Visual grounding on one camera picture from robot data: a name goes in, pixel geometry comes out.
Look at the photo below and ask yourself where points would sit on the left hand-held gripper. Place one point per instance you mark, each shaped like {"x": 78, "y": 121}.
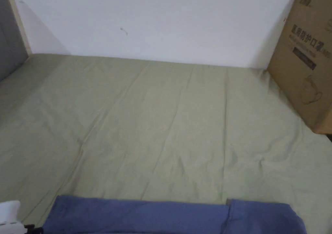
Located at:
{"x": 10, "y": 217}

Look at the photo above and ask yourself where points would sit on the blue garment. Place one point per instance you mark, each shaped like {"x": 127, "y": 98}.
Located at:
{"x": 160, "y": 218}

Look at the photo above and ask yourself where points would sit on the bed with pale green sheet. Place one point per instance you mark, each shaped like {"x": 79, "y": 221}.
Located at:
{"x": 155, "y": 119}

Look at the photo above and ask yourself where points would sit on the grey padded headboard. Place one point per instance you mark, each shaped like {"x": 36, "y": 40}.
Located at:
{"x": 9, "y": 44}

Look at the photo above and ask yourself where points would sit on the brown cardboard carton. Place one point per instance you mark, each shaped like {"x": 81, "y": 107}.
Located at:
{"x": 303, "y": 62}

